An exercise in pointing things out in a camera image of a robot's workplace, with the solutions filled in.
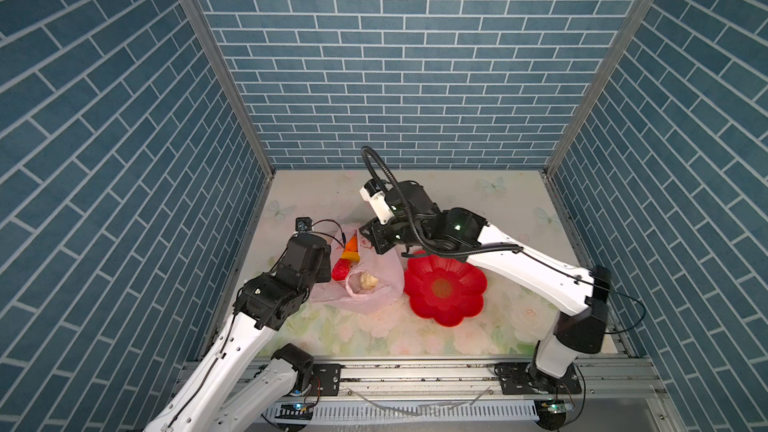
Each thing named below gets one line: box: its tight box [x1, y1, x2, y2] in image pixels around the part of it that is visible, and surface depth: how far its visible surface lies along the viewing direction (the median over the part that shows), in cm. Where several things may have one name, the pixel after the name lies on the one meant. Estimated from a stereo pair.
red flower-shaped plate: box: [404, 250, 488, 327], surface depth 90 cm
